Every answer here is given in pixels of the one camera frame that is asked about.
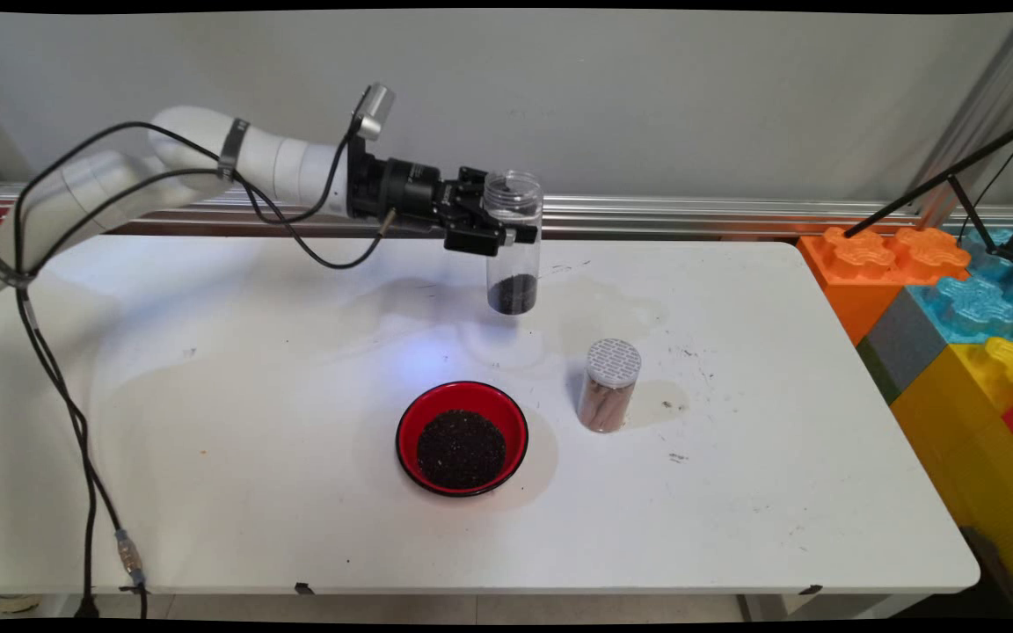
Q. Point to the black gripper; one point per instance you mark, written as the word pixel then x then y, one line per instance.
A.
pixel 401 193

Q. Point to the clear plastic jar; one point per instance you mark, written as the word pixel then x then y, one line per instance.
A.
pixel 515 264

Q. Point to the black seeds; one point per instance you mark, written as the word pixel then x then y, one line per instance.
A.
pixel 462 448
pixel 513 294

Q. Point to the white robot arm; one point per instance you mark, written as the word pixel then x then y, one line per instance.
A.
pixel 278 163

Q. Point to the red bowl with black rim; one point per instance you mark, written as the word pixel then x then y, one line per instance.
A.
pixel 419 413

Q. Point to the jar with white patterned lid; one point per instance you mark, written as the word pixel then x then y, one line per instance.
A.
pixel 608 396

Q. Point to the black seeds in red bowl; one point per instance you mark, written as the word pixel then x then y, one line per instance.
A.
pixel 462 448

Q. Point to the orange giant toy block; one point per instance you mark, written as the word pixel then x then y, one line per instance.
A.
pixel 858 290

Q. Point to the grey giant toy block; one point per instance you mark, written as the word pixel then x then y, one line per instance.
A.
pixel 902 347

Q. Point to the black tripod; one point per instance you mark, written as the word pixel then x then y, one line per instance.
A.
pixel 929 187

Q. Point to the blue giant toy block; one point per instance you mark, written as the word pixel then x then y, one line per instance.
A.
pixel 972 308

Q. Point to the yellow giant toy block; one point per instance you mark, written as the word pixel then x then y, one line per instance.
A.
pixel 955 440

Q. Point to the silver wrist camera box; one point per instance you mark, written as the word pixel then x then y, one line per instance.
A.
pixel 376 110

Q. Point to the aluminium rail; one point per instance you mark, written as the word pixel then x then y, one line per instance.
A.
pixel 647 211

